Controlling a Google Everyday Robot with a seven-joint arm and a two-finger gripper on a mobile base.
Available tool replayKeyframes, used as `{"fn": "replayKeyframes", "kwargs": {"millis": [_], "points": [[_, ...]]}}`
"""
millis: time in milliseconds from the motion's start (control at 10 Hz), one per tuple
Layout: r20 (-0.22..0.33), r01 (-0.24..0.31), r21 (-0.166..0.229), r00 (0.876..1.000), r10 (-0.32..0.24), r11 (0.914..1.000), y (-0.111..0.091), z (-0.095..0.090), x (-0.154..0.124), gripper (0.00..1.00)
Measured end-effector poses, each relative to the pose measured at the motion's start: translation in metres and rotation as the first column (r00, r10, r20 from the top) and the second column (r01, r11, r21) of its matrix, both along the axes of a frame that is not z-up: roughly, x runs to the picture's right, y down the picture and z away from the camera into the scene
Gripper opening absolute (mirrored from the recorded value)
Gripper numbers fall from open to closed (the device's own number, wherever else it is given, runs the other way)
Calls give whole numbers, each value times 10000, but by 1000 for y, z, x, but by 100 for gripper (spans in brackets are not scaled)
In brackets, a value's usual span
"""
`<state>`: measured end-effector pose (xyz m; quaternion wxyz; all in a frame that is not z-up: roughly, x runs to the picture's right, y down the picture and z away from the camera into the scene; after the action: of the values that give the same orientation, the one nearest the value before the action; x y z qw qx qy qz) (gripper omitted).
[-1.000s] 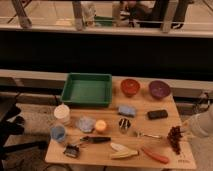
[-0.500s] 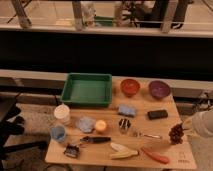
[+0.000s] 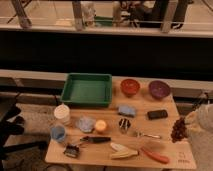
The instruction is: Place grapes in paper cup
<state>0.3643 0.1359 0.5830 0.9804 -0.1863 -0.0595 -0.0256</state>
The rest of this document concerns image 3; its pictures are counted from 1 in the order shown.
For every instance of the red bowl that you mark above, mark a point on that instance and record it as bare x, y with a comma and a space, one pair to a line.
129, 87

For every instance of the metal spoon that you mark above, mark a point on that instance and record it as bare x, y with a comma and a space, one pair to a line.
140, 134

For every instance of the dark red grape bunch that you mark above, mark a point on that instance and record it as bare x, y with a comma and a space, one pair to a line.
179, 130

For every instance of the blue plastic cup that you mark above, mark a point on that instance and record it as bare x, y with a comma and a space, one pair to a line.
58, 133

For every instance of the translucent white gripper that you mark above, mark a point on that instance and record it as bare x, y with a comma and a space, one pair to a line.
191, 124

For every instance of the black chair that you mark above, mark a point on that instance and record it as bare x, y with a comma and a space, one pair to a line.
10, 124

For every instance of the green plastic tray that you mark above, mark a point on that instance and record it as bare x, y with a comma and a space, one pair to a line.
87, 90

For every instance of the black handled tool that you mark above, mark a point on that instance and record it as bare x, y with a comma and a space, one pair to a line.
94, 139

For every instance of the blue sponge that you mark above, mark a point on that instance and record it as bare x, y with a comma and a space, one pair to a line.
126, 110

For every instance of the black rectangular block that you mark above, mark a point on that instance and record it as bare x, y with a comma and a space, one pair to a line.
157, 114

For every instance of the black binder clip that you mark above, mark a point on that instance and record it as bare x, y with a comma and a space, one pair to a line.
72, 151

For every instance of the white paper cup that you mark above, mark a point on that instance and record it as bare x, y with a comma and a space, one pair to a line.
62, 113

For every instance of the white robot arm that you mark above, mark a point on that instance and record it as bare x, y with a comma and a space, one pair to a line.
199, 125

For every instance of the small orange cup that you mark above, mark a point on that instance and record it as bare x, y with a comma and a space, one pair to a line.
100, 126

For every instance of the yellow toy corn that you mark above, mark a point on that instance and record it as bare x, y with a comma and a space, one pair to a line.
122, 151

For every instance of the purple bowl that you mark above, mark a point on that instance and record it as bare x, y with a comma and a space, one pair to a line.
159, 89

